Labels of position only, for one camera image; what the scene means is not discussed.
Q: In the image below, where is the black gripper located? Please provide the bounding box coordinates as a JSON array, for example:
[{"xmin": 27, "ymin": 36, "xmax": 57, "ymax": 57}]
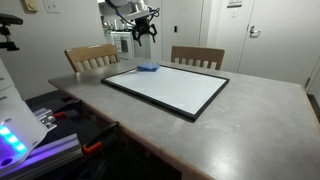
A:
[{"xmin": 132, "ymin": 17, "xmax": 158, "ymax": 47}]

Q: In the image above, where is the blue towel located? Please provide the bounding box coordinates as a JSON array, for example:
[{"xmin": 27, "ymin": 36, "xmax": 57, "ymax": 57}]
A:
[{"xmin": 136, "ymin": 62, "xmax": 160, "ymax": 73}]

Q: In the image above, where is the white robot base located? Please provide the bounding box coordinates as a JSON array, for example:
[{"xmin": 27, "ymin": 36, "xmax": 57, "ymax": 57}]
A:
[{"xmin": 0, "ymin": 58, "xmax": 49, "ymax": 174}]

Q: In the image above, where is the black framed whiteboard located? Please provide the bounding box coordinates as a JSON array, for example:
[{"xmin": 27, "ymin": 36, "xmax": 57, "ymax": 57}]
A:
[{"xmin": 100, "ymin": 63, "xmax": 231, "ymax": 123}]

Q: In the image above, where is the white kitchen appliance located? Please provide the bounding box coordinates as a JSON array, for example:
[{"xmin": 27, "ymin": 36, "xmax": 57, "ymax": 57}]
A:
[{"xmin": 109, "ymin": 30, "xmax": 136, "ymax": 62}]

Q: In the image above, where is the white door with latch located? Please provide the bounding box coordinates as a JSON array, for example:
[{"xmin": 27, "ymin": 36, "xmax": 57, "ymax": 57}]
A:
[{"xmin": 161, "ymin": 0, "xmax": 205, "ymax": 63}]

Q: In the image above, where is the brown wooden chair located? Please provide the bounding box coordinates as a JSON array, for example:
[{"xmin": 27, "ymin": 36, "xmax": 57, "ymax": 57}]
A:
[{"xmin": 170, "ymin": 45, "xmax": 226, "ymax": 71}]

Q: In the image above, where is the light wooden chair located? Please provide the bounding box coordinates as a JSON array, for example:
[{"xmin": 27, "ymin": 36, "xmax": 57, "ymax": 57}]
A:
[{"xmin": 64, "ymin": 43, "xmax": 122, "ymax": 74}]

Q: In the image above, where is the orange and black clamp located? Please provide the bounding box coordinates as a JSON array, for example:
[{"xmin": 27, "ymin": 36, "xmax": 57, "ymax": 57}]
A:
[
  {"xmin": 82, "ymin": 120, "xmax": 121, "ymax": 155},
  {"xmin": 52, "ymin": 99, "xmax": 83, "ymax": 119}
]

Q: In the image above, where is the black robot stand surface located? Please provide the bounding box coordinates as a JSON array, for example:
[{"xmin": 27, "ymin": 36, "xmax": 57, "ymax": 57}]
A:
[{"xmin": 24, "ymin": 89, "xmax": 183, "ymax": 180}]

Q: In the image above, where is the short aluminium extrusion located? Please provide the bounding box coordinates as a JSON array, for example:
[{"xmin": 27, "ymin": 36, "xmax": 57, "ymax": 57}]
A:
[{"xmin": 33, "ymin": 107, "xmax": 58, "ymax": 132}]

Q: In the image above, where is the white door with lever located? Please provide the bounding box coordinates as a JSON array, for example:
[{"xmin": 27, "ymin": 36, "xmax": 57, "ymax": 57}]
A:
[{"xmin": 237, "ymin": 0, "xmax": 320, "ymax": 86}]

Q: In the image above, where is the long aluminium extrusion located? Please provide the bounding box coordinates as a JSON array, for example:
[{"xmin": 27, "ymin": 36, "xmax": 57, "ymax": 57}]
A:
[{"xmin": 0, "ymin": 133, "xmax": 84, "ymax": 180}]

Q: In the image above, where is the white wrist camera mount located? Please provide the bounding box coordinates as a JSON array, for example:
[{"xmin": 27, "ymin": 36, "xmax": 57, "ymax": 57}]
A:
[{"xmin": 123, "ymin": 9, "xmax": 152, "ymax": 22}]

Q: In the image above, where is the blue gripper cable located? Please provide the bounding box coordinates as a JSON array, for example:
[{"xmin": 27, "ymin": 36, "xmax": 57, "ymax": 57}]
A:
[{"xmin": 114, "ymin": 8, "xmax": 129, "ymax": 22}]

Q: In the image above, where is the wall sign plate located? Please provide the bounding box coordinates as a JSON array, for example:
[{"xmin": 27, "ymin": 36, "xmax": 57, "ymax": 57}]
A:
[{"xmin": 227, "ymin": 0, "xmax": 244, "ymax": 9}]

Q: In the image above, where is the white double switch plate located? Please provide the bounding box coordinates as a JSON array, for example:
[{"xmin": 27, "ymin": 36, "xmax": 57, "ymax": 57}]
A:
[{"xmin": 42, "ymin": 0, "xmax": 62, "ymax": 14}]

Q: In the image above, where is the silver door lever handle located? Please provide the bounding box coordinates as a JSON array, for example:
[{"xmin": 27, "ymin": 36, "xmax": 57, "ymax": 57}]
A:
[{"xmin": 249, "ymin": 25, "xmax": 263, "ymax": 38}]

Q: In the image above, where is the beige wall thermostat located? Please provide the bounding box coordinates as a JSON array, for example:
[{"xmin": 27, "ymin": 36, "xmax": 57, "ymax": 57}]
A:
[{"xmin": 21, "ymin": 0, "xmax": 39, "ymax": 14}]

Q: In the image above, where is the black camera on mount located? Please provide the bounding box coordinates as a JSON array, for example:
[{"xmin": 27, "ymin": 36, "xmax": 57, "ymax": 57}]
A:
[{"xmin": 0, "ymin": 13, "xmax": 24, "ymax": 53}]

